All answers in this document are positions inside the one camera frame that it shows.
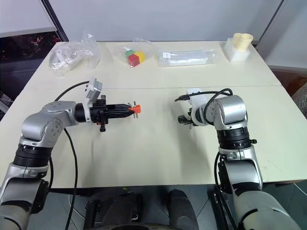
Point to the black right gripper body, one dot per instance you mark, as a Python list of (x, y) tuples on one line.
[(189, 117)]

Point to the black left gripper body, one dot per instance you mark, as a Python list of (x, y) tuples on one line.
[(98, 112)]

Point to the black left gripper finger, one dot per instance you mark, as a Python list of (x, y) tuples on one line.
[(117, 115), (117, 107)]

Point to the small orange toy piece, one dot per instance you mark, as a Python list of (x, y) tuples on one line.
[(136, 109)]

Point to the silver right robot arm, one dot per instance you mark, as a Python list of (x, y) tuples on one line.
[(236, 153)]

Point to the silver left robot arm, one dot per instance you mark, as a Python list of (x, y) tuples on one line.
[(45, 122)]

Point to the short silver hex key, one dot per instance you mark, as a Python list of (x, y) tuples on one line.
[(129, 104)]

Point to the red cube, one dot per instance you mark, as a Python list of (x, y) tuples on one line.
[(133, 60)]

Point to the green cube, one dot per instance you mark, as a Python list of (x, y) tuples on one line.
[(129, 52)]

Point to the yellow cube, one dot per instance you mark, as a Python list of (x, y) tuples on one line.
[(141, 56)]

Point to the clear bag holding cubes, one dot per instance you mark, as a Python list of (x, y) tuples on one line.
[(135, 52)]

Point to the flat clear bag white sheets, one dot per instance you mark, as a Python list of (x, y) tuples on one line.
[(187, 58)]

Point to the crumpled bag with white parts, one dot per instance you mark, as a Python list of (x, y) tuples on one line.
[(72, 56)]

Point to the cream cup on white box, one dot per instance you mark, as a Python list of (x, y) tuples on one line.
[(236, 54)]

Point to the cream plastic cup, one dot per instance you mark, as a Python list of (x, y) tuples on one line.
[(247, 42), (238, 41)]

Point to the patterned grey cushion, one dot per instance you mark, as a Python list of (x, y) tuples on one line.
[(301, 97)]

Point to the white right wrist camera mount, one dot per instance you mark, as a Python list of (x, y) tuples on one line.
[(196, 98)]

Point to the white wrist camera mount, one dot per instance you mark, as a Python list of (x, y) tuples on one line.
[(94, 89), (196, 98)]

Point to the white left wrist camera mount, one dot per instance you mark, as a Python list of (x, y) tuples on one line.
[(94, 89)]

